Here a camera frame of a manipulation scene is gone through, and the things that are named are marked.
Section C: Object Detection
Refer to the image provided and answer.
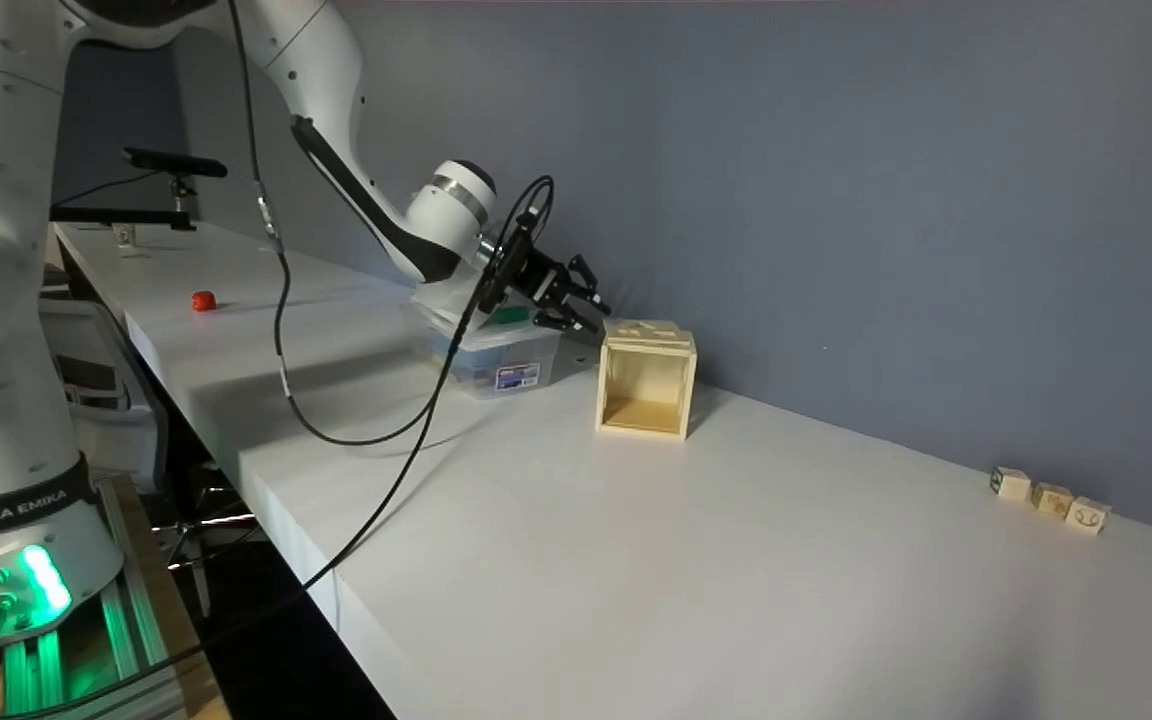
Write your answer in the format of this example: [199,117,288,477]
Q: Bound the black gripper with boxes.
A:
[476,240,607,337]

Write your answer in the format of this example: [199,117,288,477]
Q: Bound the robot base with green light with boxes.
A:
[0,503,214,720]

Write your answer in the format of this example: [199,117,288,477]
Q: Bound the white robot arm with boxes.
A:
[0,0,599,531]

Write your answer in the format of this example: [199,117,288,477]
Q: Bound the wooden toy box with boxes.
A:
[594,318,701,440]

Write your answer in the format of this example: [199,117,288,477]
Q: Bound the clear plastic wipes container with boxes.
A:
[411,289,587,391]

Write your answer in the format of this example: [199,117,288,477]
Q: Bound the small orange object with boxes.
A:
[190,293,214,314]

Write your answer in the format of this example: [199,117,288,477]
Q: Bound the left wooden cube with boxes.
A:
[992,467,1036,503]

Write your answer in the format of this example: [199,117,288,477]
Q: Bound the wooden cube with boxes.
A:
[992,467,1036,503]
[1030,483,1071,518]
[1062,497,1112,537]

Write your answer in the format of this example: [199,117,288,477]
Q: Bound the middle wooden cube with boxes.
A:
[1030,483,1071,518]

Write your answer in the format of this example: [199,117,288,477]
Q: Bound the right wooden cube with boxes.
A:
[1062,497,1112,537]

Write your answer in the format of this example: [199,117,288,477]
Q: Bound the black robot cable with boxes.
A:
[219,0,561,594]

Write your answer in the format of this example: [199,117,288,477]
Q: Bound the black camera on stand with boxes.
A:
[49,149,228,233]

